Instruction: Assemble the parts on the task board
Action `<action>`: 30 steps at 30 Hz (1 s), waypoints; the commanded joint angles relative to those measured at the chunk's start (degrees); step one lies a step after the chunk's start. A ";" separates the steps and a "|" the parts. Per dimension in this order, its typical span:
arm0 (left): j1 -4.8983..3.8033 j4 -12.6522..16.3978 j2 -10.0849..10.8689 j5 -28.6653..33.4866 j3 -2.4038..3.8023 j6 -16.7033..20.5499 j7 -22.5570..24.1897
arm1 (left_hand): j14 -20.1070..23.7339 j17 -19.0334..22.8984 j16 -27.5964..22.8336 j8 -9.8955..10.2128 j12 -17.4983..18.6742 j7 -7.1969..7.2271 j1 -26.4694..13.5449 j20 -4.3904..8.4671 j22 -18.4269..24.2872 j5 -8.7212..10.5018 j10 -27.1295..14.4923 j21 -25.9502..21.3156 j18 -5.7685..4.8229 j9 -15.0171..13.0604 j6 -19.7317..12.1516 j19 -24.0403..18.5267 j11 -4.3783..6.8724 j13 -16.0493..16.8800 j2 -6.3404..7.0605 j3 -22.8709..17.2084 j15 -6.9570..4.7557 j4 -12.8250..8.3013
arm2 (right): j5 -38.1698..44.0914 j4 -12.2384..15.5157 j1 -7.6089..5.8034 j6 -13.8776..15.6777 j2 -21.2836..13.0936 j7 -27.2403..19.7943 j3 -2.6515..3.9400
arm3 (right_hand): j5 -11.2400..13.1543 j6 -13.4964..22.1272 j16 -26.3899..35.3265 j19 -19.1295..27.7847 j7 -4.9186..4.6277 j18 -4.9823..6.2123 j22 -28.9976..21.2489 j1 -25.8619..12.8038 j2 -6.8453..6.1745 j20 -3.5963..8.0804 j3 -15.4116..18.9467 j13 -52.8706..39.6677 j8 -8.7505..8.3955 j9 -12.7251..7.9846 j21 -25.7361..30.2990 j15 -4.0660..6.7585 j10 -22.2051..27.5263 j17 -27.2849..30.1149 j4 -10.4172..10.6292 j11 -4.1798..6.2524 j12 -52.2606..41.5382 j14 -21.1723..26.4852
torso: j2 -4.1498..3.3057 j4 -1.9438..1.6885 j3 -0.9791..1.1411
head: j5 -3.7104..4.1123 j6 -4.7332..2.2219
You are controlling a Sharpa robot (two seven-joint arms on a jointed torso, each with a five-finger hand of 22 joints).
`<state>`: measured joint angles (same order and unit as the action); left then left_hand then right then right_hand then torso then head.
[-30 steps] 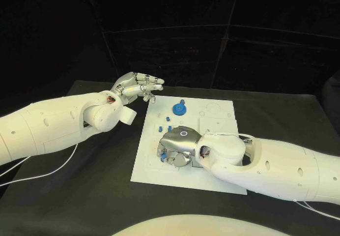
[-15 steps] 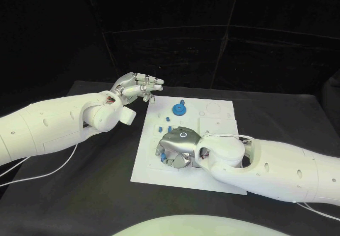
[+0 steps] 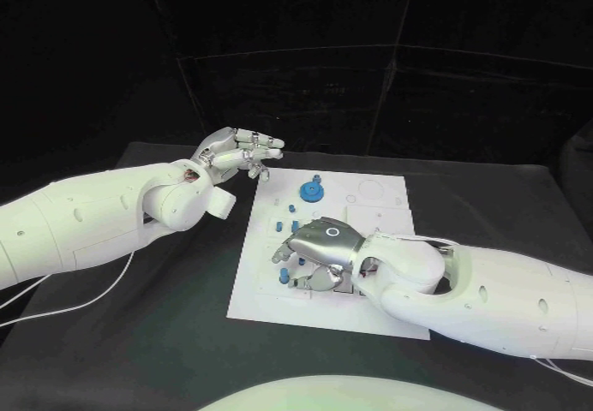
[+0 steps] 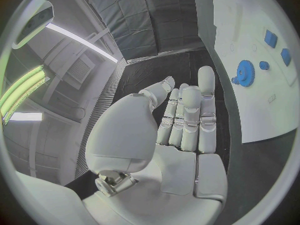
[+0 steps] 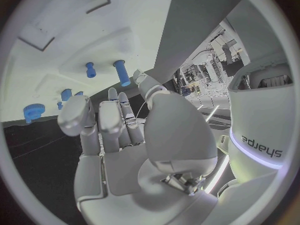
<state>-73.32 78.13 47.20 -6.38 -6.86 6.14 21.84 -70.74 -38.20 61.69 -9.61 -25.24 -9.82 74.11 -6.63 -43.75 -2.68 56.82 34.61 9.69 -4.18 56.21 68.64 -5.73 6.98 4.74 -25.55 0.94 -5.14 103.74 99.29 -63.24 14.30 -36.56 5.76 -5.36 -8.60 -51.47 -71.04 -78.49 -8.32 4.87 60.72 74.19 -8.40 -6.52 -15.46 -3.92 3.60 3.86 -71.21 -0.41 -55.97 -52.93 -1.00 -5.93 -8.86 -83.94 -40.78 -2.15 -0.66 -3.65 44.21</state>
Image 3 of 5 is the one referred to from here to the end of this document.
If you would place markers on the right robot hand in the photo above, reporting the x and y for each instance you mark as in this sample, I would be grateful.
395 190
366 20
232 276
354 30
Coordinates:
324 244

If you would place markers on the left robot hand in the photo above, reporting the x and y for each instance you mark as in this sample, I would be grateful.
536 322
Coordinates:
232 151

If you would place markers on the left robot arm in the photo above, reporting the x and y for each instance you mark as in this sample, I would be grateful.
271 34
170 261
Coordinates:
93 208

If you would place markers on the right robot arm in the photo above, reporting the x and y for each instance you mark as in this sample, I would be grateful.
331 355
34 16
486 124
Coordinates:
487 289

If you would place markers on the white task board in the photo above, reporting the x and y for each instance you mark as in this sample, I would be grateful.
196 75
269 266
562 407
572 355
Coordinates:
324 305

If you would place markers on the blue block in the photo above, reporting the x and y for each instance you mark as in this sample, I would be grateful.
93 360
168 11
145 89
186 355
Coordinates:
279 226
295 226

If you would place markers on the blue cylinder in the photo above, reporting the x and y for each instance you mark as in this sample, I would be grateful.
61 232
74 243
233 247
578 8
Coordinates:
285 276

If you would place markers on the blue gear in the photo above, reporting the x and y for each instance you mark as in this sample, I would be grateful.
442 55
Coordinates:
311 191

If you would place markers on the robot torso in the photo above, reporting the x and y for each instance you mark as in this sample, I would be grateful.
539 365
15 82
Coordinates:
347 395

